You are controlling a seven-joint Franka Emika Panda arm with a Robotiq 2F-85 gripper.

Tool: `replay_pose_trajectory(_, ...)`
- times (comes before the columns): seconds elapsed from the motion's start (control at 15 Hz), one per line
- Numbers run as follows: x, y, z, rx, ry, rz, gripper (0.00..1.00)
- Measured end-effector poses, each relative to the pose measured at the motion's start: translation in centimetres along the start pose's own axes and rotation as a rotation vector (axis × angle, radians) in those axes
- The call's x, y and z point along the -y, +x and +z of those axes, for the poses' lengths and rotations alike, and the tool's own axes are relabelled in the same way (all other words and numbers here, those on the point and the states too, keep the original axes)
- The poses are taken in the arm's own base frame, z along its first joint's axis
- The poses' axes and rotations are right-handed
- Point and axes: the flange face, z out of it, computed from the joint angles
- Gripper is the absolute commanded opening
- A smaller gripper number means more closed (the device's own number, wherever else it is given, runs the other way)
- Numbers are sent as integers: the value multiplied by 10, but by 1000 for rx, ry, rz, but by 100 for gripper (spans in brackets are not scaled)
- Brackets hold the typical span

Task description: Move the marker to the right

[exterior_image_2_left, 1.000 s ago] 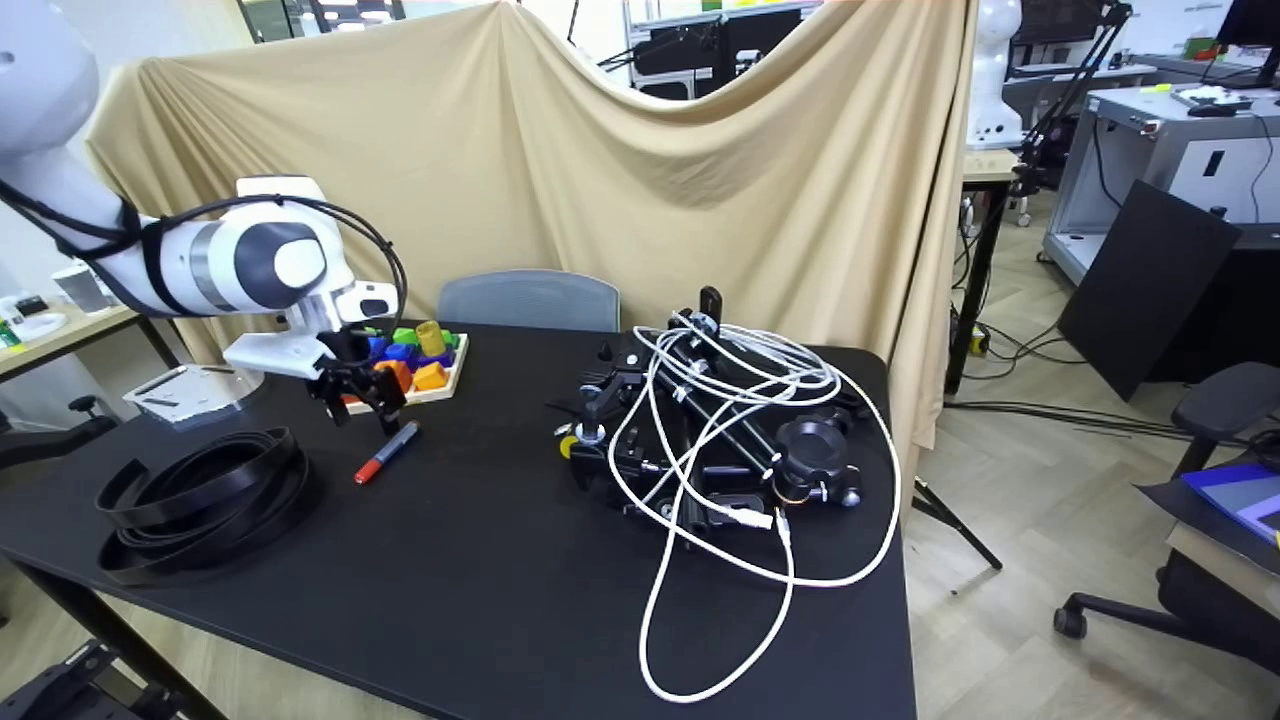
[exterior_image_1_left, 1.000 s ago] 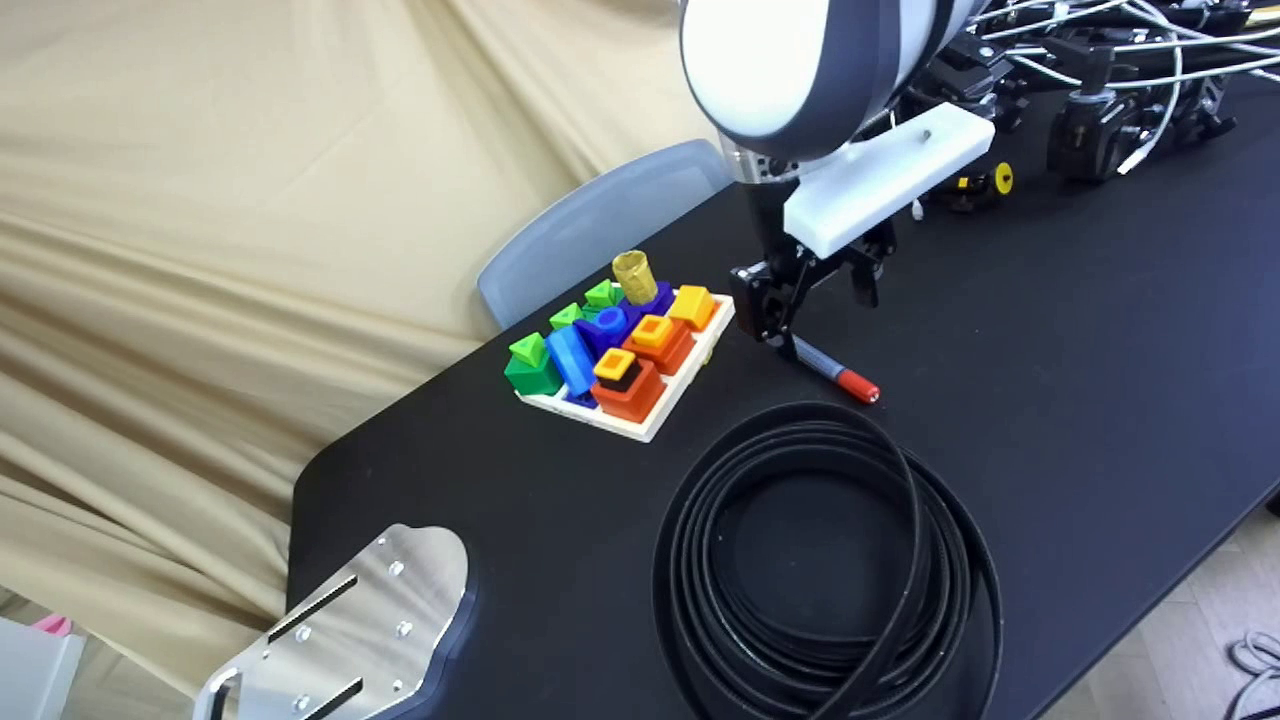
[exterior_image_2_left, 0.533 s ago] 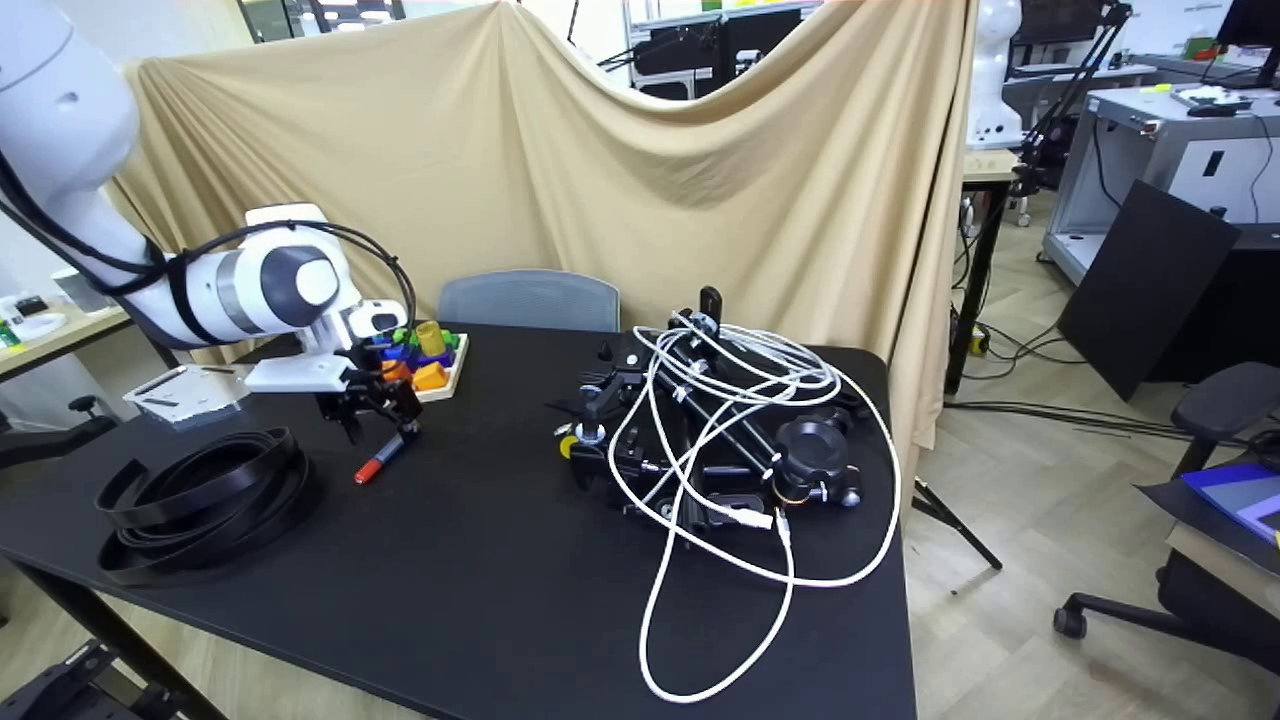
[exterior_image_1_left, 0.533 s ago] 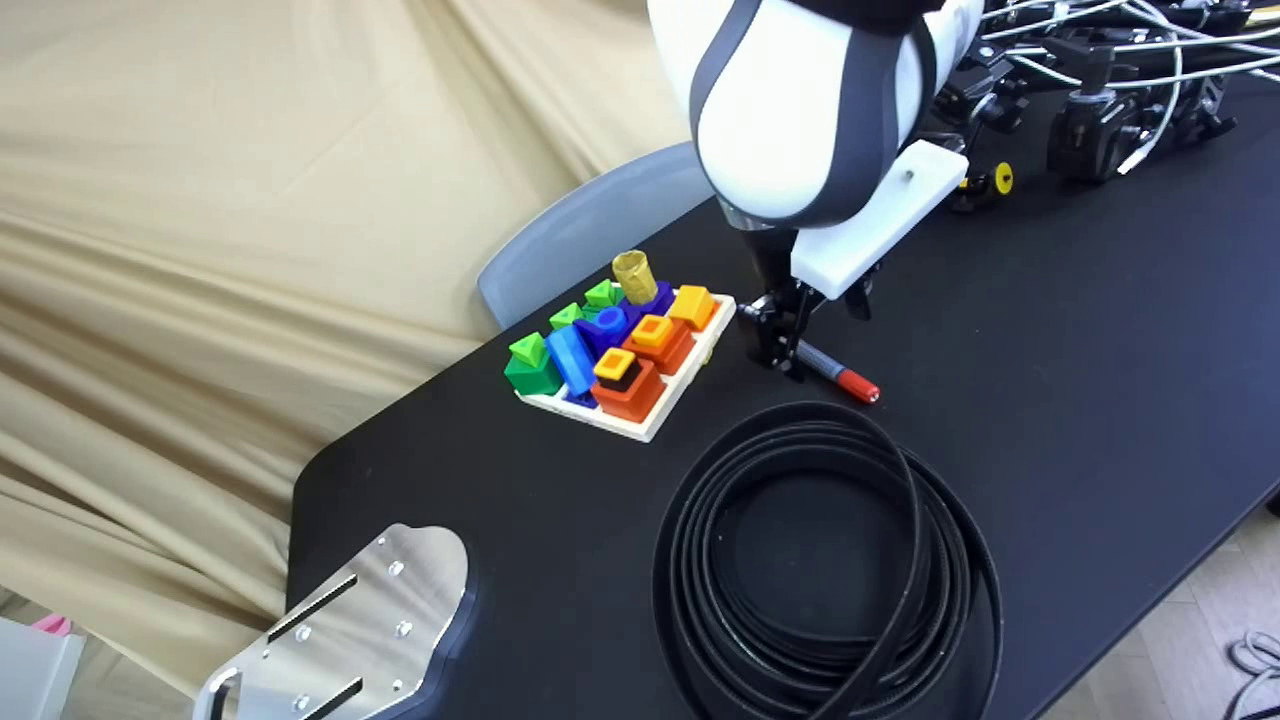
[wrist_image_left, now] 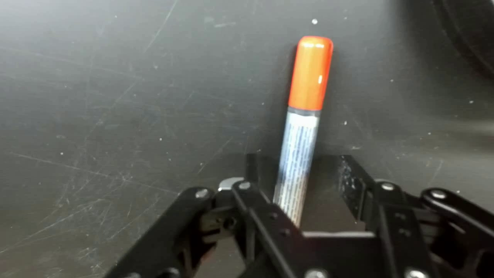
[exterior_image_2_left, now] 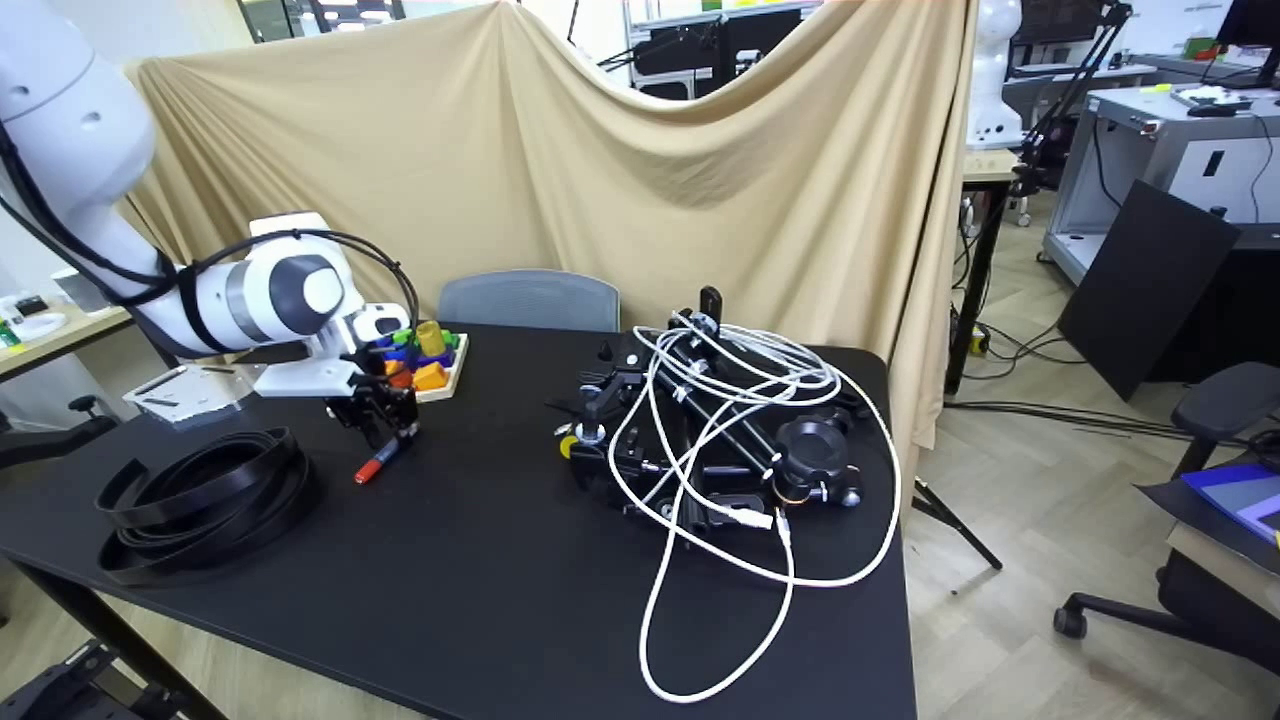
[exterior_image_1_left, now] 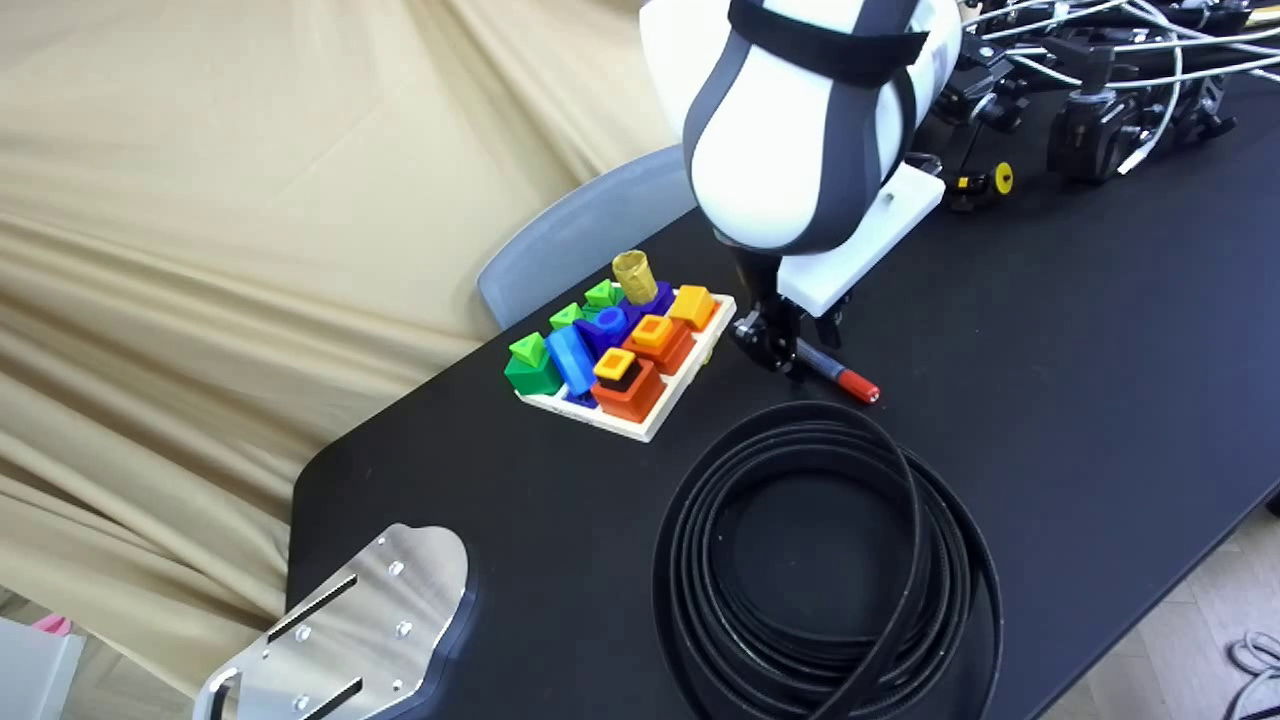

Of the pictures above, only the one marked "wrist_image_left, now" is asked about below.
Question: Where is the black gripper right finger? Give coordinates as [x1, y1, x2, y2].
[336, 154, 494, 278]

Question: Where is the marker with orange cap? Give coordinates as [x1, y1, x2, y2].
[270, 35, 335, 229]

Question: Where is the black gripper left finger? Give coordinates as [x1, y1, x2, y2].
[105, 154, 310, 278]

